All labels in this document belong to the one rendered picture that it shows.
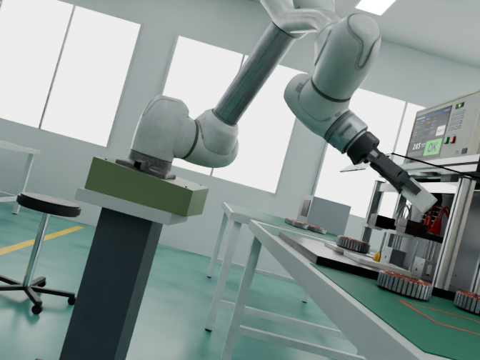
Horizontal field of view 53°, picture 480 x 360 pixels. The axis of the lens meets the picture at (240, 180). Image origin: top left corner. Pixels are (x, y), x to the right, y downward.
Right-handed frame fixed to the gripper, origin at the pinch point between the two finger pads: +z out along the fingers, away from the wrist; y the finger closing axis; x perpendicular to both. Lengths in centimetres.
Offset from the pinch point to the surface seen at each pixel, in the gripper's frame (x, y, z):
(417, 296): -15.3, 4.4, 11.7
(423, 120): 26, -61, -21
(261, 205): -94, -477, -144
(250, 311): -103, -181, -29
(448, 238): -1.0, -18.9, 9.4
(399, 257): -13, -59, 6
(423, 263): -9.5, -35.2, 10.8
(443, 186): 9.4, -29.3, -0.4
